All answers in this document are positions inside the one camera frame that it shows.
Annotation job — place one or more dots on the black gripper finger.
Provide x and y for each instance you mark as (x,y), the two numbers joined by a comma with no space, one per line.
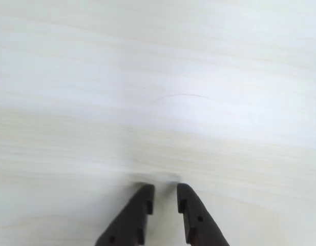
(129,223)
(201,228)

